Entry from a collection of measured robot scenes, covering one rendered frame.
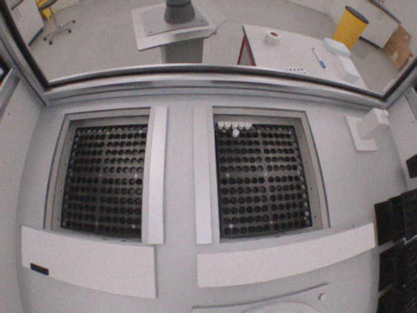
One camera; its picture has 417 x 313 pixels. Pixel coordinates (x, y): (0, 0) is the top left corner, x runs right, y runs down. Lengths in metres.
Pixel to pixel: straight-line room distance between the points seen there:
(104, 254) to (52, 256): 0.11
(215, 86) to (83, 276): 0.41
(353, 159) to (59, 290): 0.62
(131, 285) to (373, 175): 0.51
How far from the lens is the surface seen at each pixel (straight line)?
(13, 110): 0.48
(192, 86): 0.40
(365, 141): 0.52
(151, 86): 0.40
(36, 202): 0.43
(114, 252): 0.32
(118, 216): 0.38
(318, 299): 0.38
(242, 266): 0.28
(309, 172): 0.47
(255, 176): 0.39
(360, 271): 0.45
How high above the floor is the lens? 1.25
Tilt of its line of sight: 66 degrees down
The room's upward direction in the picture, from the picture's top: 10 degrees clockwise
